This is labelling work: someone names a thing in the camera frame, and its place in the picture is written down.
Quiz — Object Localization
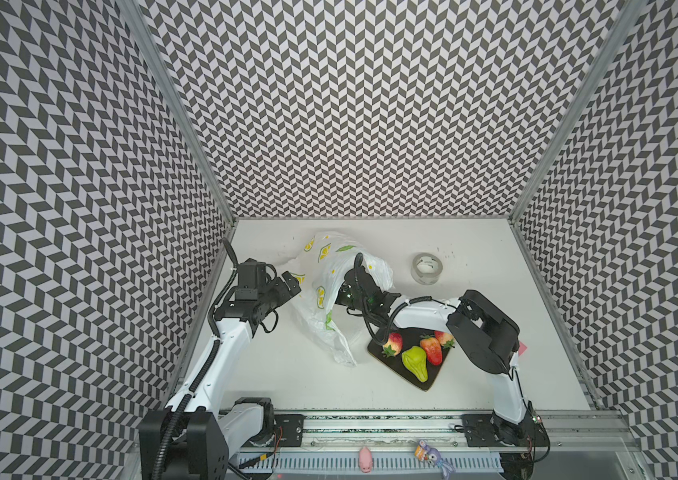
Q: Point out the white lemon-print plastic bag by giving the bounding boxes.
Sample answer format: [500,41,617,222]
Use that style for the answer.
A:
[281,231,393,367]

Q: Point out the green fake fruit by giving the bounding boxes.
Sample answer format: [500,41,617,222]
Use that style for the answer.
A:
[401,346,429,383]

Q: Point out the red fake strawberry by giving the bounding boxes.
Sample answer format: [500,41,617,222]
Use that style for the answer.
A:
[420,335,443,366]
[435,331,456,350]

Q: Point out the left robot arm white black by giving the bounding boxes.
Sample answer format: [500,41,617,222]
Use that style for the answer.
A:
[138,258,301,479]

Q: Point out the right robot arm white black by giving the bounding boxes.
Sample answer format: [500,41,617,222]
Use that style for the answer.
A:
[337,265,551,450]

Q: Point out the small red fake fruit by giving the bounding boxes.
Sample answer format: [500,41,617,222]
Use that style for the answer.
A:
[382,332,404,358]

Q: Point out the black cutting board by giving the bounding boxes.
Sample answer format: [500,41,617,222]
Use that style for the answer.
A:
[366,328,456,391]

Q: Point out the clear packing tape roll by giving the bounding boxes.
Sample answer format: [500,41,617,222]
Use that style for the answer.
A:
[411,253,444,285]

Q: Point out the pink toy figure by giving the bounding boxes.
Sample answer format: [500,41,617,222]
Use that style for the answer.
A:
[358,447,374,473]

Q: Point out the purple toy figure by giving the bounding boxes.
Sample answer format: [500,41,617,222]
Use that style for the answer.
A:
[414,440,455,480]

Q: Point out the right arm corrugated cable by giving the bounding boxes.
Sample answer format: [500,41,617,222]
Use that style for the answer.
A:
[352,252,454,348]

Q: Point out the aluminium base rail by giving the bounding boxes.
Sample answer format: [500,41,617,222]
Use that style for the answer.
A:
[276,410,639,452]

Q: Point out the aluminium corner post left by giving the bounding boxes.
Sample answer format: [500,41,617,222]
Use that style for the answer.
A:
[117,0,236,226]

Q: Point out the aluminium corner post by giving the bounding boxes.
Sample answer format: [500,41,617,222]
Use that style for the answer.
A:
[117,0,236,226]
[509,0,648,225]

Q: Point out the aluminium corner post right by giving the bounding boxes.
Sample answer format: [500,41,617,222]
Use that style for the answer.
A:
[509,0,648,225]

